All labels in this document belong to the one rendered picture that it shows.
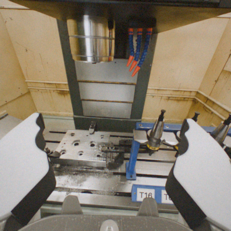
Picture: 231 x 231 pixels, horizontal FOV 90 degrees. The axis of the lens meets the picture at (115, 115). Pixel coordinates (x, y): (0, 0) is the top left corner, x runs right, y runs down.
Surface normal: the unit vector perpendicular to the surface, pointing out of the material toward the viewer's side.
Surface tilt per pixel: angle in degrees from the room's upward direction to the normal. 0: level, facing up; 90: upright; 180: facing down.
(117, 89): 90
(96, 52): 90
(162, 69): 90
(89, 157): 0
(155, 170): 0
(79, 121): 90
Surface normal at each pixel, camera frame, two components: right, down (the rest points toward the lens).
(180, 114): -0.05, 0.53
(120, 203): 0.04, -0.85
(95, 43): 0.25, 0.52
